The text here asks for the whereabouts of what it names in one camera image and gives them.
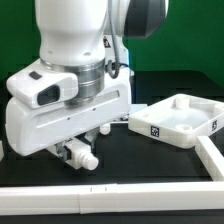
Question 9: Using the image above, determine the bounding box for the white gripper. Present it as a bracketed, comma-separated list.
[5, 61, 131, 161]

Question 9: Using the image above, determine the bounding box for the white desk top tray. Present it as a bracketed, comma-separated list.
[128, 94, 224, 149]

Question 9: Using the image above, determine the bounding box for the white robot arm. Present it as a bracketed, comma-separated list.
[6, 0, 169, 156]

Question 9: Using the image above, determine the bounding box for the white marker sheet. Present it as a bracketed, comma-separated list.
[129, 104, 148, 115]

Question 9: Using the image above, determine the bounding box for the white block left edge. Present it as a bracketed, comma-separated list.
[0, 140, 4, 162]

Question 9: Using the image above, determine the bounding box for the white front fence bar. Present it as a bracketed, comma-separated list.
[0, 182, 224, 216]

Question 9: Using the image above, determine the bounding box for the white fence bar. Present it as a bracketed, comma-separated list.
[0, 182, 224, 216]
[195, 136, 224, 182]

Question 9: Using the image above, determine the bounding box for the white right fence bar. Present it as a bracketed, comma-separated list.
[195, 136, 224, 182]

